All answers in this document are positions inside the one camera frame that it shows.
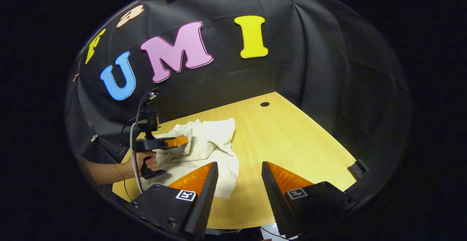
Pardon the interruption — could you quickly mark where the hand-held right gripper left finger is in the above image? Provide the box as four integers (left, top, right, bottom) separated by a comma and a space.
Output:
124, 162, 219, 240

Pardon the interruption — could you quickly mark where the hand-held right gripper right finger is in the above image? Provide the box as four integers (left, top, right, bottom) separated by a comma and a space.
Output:
261, 161, 358, 238

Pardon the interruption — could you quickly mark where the white garment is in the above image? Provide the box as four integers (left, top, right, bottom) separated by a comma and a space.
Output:
140, 118, 240, 199

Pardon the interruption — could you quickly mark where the black backdrop cloth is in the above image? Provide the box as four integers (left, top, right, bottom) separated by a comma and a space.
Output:
66, 0, 413, 198

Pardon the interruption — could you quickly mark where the white cable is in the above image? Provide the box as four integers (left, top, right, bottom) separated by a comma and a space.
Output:
129, 123, 144, 193

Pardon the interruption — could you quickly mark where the black table bracket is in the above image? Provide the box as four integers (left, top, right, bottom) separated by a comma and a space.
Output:
348, 159, 369, 179

